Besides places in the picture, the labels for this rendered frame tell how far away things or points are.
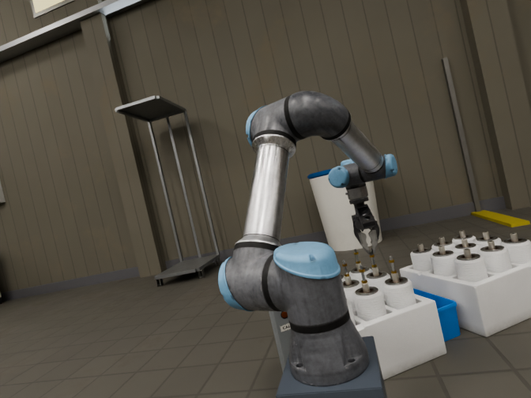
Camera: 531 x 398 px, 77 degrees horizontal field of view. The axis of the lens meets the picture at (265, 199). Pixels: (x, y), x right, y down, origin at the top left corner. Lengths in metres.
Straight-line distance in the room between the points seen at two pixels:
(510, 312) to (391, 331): 0.48
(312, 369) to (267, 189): 0.38
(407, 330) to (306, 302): 0.65
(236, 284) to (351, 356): 0.25
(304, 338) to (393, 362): 0.61
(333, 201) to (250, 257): 2.29
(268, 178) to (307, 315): 0.33
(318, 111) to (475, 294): 0.86
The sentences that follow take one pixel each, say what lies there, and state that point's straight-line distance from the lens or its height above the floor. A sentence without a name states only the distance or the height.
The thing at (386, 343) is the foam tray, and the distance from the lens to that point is 1.19.
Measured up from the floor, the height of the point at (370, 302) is 0.23.
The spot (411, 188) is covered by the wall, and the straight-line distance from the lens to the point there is 3.66.
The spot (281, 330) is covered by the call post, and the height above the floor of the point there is 0.22.
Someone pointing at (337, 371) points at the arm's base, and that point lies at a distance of 0.65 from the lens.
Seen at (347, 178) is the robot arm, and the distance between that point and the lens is 1.15.
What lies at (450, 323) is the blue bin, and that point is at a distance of 1.41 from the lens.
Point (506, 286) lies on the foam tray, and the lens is 1.47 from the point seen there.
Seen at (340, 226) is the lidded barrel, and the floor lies 0.22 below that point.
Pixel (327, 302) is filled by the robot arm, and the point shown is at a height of 0.43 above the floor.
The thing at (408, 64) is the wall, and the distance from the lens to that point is 3.81.
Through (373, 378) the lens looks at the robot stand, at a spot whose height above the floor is 0.30.
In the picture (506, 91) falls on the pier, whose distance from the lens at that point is 3.81.
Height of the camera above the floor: 0.64
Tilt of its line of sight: 1 degrees down
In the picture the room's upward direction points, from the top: 13 degrees counter-clockwise
